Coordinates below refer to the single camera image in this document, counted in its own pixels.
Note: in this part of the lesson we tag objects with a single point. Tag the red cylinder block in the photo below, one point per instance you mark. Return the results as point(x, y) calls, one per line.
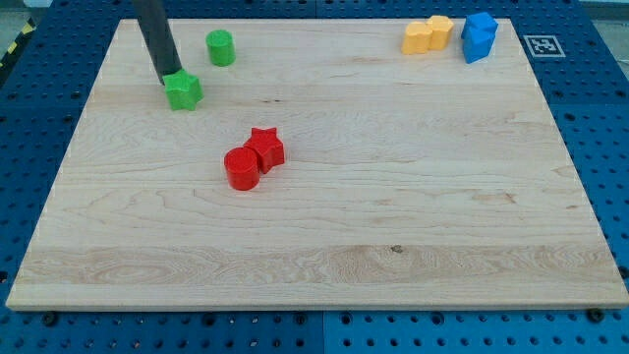
point(241, 168)

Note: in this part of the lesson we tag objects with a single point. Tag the green cylinder block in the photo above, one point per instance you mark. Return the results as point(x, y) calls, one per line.
point(220, 47)

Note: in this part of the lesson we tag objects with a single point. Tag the wooden board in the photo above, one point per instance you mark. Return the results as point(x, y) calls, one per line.
point(410, 182)

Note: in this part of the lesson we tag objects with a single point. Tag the red star block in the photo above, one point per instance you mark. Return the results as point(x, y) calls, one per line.
point(268, 147)

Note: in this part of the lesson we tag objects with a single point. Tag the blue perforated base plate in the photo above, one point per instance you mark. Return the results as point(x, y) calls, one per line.
point(42, 100)

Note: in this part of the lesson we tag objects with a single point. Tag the blue block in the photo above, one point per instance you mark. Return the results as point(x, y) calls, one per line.
point(477, 44)
point(479, 21)

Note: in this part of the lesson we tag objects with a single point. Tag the yellow heart block right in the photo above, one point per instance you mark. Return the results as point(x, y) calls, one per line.
point(442, 28)

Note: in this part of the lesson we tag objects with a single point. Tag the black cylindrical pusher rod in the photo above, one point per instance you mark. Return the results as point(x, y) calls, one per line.
point(157, 37)

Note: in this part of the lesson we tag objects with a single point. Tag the blue block rear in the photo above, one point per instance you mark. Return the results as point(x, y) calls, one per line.
point(479, 21)

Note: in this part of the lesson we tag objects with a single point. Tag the white fiducial marker tag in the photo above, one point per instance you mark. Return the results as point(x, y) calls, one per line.
point(544, 46)

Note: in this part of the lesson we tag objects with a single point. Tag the yellow heart block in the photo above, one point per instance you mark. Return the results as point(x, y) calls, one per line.
point(442, 28)
point(417, 38)

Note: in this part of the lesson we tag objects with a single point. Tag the green star block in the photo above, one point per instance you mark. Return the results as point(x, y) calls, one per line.
point(183, 90)

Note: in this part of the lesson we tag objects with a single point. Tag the yellow heart block left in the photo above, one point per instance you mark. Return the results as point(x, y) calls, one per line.
point(417, 38)

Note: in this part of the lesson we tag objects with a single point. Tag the blue block front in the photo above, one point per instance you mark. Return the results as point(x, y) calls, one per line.
point(477, 44)

